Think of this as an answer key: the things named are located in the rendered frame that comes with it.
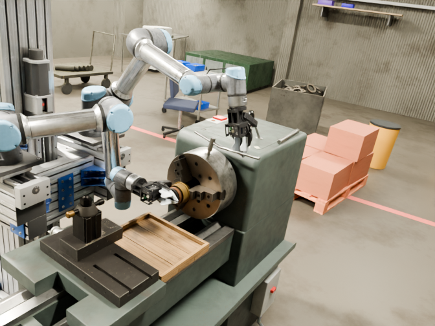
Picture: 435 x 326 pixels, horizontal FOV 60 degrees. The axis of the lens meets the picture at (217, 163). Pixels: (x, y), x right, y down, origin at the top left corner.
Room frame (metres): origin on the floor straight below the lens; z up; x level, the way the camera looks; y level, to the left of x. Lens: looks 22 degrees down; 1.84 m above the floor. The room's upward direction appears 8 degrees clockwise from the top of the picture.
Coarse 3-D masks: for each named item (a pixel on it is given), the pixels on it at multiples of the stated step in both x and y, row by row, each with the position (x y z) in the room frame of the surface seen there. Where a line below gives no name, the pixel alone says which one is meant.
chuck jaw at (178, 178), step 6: (180, 156) 1.57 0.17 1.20; (174, 162) 1.54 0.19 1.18; (180, 162) 1.52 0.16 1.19; (186, 162) 1.55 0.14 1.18; (180, 168) 1.52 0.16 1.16; (186, 168) 1.53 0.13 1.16; (180, 174) 1.49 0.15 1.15; (186, 174) 1.51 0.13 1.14; (174, 180) 1.48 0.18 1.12; (180, 180) 1.46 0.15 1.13; (186, 180) 1.49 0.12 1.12
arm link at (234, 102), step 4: (228, 96) 1.50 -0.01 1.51; (236, 96) 1.45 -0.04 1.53; (240, 96) 1.45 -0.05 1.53; (244, 96) 1.46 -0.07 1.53; (228, 100) 1.47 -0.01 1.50; (232, 100) 1.45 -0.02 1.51; (236, 100) 1.45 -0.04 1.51; (240, 100) 1.45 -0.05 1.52; (244, 100) 1.46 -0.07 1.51; (228, 104) 1.48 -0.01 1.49; (232, 104) 1.45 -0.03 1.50; (236, 104) 1.44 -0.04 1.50; (240, 104) 1.45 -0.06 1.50; (244, 104) 1.46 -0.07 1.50; (232, 108) 1.46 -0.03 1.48
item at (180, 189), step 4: (176, 184) 1.44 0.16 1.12; (180, 184) 1.44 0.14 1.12; (184, 184) 1.45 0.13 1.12; (172, 188) 1.41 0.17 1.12; (176, 188) 1.41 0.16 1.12; (180, 188) 1.42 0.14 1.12; (184, 188) 1.43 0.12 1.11; (188, 188) 1.46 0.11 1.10; (176, 192) 1.39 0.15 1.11; (180, 192) 1.40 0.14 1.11; (184, 192) 1.42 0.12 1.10; (188, 192) 1.43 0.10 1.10; (176, 196) 1.39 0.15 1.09; (180, 196) 1.39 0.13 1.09; (184, 196) 1.41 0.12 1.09; (188, 196) 1.43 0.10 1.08; (180, 200) 1.39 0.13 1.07; (184, 200) 1.42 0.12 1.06; (172, 204) 1.40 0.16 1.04
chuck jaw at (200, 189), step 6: (198, 186) 1.49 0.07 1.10; (204, 186) 1.49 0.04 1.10; (192, 192) 1.43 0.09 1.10; (198, 192) 1.43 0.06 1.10; (204, 192) 1.44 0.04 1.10; (210, 192) 1.44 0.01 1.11; (216, 192) 1.45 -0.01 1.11; (222, 192) 1.46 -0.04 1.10; (192, 198) 1.43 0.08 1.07; (198, 198) 1.43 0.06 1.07; (204, 198) 1.44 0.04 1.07; (210, 198) 1.42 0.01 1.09; (216, 198) 1.45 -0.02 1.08; (222, 198) 1.46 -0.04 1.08
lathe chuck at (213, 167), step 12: (192, 156) 1.54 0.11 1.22; (204, 156) 1.52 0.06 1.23; (216, 156) 1.56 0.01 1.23; (168, 168) 1.60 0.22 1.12; (192, 168) 1.53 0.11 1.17; (204, 168) 1.50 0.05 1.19; (216, 168) 1.49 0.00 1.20; (228, 168) 1.54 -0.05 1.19; (192, 180) 1.60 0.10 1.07; (204, 180) 1.49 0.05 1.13; (216, 180) 1.46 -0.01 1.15; (228, 180) 1.50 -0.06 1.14; (228, 192) 1.48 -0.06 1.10; (192, 204) 1.52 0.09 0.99; (204, 204) 1.49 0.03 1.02; (216, 204) 1.45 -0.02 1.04; (192, 216) 1.52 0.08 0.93; (204, 216) 1.48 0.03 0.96
